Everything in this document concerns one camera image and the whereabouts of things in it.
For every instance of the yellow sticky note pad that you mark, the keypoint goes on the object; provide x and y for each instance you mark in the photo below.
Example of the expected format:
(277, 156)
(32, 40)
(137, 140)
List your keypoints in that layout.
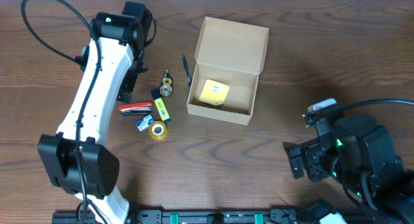
(214, 93)

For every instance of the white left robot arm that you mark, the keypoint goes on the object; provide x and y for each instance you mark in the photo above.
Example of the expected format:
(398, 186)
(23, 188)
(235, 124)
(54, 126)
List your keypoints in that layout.
(76, 158)

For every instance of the correction tape dispenser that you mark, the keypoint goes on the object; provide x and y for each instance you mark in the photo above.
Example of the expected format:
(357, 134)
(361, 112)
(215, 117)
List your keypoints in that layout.
(166, 85)

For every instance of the red black stapler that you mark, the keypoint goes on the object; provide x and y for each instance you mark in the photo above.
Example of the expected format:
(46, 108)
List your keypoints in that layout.
(140, 108)

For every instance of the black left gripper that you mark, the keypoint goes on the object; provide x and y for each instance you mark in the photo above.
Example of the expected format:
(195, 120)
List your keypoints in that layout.
(128, 85)

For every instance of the black pen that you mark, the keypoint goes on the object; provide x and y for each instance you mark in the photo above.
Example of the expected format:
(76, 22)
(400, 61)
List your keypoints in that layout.
(186, 68)

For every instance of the yellow clear tape roll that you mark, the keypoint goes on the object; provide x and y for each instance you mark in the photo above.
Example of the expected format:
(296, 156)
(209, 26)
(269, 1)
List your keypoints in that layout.
(158, 130)

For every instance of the yellow highlighter marker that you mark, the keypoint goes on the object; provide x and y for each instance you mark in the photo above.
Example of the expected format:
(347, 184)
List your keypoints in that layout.
(161, 107)

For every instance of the blue white staples box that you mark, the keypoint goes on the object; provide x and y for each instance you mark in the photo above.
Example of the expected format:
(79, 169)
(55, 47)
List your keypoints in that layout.
(144, 123)

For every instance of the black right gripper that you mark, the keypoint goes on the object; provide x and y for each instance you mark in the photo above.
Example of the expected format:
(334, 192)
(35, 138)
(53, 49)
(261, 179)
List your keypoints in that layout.
(299, 158)

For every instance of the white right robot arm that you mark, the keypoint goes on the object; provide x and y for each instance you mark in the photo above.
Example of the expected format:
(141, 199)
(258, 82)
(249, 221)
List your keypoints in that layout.
(359, 154)

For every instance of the brown cardboard box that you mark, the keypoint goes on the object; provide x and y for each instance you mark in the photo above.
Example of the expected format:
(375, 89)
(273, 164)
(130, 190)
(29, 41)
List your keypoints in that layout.
(233, 54)

